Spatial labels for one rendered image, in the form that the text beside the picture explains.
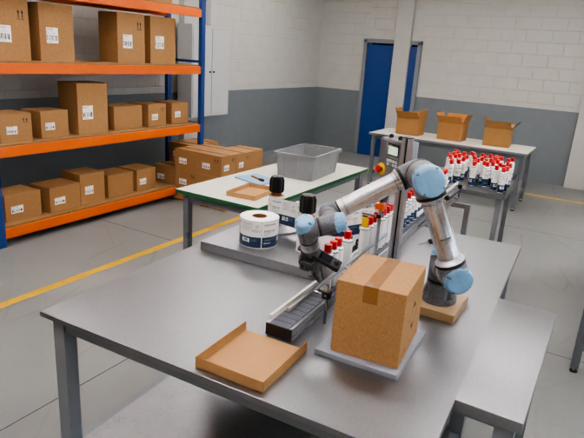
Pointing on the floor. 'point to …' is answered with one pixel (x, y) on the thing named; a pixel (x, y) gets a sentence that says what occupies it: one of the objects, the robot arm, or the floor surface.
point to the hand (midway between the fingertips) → (322, 281)
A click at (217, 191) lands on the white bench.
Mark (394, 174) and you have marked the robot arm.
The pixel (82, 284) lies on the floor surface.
